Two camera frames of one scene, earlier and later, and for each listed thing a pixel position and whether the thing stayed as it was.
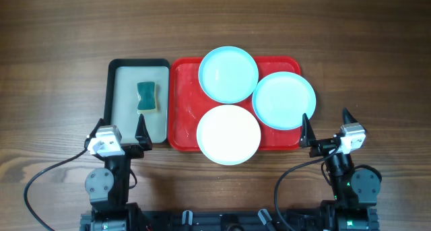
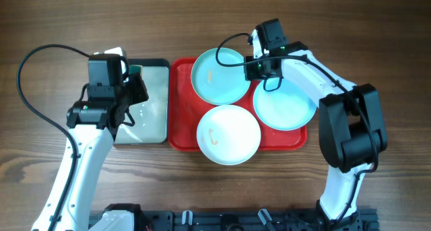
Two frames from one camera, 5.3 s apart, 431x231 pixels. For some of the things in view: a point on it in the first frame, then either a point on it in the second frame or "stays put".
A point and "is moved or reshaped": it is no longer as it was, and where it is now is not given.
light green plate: [228, 75] is moved or reshaped
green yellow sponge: [146, 91] to [134, 69]
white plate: [228, 135] stays put
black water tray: [136, 87] stays put
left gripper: [136, 151] to [136, 80]
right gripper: [322, 147] to [250, 73]
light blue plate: [280, 100] stays put
